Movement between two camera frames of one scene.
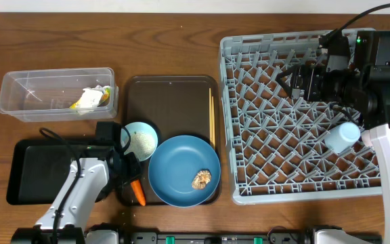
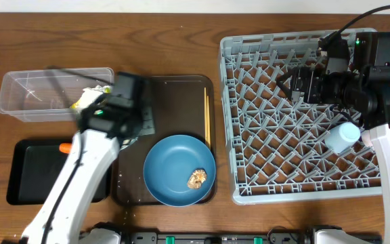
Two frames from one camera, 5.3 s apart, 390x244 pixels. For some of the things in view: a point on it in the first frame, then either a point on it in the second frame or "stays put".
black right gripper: (314, 74) stays put
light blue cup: (342, 135) stays put
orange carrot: (139, 192) to (66, 147)
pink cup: (366, 138) stays put
